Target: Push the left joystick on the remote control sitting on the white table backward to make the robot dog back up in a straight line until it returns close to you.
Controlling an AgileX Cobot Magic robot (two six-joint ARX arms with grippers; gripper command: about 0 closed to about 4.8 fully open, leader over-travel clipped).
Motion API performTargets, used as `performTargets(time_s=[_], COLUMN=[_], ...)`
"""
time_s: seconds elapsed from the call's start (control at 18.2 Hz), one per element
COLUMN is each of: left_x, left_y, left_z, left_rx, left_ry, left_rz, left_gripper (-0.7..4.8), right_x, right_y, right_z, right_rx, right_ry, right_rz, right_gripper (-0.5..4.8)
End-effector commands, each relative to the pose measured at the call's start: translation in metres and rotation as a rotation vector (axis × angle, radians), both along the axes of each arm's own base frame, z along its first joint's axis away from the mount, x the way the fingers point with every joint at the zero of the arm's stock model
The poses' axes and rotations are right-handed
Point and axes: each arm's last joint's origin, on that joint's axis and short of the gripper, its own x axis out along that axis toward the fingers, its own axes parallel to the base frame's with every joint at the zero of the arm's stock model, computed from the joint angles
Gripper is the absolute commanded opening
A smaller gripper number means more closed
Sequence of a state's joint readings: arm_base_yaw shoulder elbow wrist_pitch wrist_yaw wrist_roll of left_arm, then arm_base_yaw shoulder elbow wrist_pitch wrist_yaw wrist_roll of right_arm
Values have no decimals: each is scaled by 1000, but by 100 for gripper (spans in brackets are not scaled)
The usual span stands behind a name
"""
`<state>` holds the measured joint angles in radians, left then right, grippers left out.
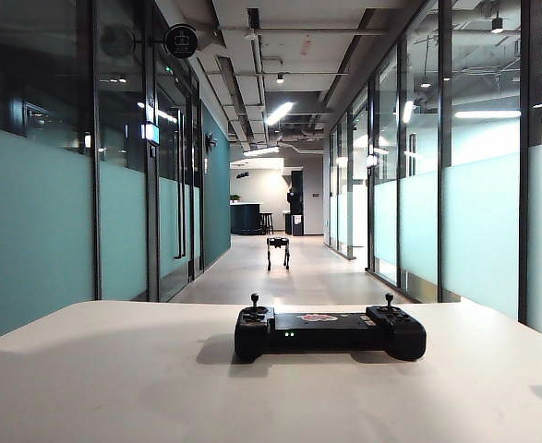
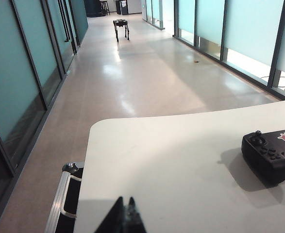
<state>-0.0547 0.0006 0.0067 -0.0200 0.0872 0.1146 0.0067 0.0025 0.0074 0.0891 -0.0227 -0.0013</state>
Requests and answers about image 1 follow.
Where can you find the black dual-joystick remote control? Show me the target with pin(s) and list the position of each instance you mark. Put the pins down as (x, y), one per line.
(326, 333)

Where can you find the black quadruped robot dog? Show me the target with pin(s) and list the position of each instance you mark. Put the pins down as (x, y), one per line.
(277, 241)

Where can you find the dark wooden bar stool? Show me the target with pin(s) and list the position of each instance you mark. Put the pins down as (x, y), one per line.
(267, 221)

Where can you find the tall black cabinet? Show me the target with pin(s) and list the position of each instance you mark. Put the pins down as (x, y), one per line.
(296, 203)

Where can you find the small green potted plant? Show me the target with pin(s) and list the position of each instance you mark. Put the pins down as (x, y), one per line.
(235, 198)

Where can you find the long corridor ceiling light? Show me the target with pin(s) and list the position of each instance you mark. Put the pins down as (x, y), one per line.
(261, 150)
(279, 113)

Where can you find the small ceiling spot light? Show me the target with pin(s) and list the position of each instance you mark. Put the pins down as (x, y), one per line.
(280, 78)

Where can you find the round black hanging sign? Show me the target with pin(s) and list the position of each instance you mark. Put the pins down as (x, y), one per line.
(181, 40)

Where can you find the long office ceiling light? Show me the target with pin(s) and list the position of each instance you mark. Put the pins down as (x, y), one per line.
(487, 114)

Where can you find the black pendant spot light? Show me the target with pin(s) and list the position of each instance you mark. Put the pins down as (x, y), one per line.
(497, 24)

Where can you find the black spiky wall ornament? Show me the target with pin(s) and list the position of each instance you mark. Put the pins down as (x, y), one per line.
(210, 140)

